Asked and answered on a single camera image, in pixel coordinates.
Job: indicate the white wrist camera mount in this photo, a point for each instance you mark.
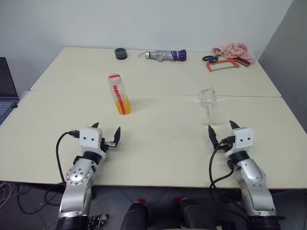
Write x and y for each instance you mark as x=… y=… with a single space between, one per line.
x=243 y=141
x=90 y=140

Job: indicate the bottle with orange juice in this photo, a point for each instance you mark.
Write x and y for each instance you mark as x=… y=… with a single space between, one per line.
x=123 y=107

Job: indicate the pink towel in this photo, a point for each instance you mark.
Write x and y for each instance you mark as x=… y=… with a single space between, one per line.
x=236 y=49

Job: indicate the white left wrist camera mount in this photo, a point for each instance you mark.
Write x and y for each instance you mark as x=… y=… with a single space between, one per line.
x=90 y=140

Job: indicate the folded grey purple umbrella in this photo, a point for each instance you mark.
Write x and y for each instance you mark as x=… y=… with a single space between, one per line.
x=163 y=55

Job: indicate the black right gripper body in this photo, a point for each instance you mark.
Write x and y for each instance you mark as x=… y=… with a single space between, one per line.
x=223 y=146

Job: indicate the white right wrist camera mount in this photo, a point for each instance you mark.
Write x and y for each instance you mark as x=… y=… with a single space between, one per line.
x=243 y=141

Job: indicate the white pink-striped bottle cap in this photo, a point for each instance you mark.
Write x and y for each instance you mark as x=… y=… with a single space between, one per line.
x=114 y=80

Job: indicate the dark laptop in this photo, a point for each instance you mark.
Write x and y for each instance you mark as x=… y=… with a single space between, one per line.
x=6 y=91

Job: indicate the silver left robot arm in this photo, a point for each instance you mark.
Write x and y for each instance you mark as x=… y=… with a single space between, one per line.
x=76 y=177

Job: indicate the black red hand tool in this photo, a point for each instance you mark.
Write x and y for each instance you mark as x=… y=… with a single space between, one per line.
x=243 y=61

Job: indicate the dark rounded shape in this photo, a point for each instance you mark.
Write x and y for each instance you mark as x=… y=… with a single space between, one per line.
x=134 y=218
x=194 y=215

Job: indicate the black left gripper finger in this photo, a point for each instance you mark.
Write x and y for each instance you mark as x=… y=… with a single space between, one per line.
x=117 y=137
x=96 y=125

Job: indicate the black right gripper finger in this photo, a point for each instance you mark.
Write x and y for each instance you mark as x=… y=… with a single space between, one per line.
x=233 y=125
x=213 y=136

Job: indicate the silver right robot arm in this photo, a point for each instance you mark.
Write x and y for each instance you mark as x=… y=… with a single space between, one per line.
x=254 y=177

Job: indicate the clear wine glass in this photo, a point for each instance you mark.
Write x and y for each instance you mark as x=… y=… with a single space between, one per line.
x=208 y=95

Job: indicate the orange hacksaw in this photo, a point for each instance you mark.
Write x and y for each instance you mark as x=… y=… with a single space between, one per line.
x=211 y=65

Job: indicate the small red tag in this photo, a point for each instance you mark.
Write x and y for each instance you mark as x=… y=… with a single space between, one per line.
x=142 y=201
x=178 y=200

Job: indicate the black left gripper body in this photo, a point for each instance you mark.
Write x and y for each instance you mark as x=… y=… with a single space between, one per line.
x=108 y=144

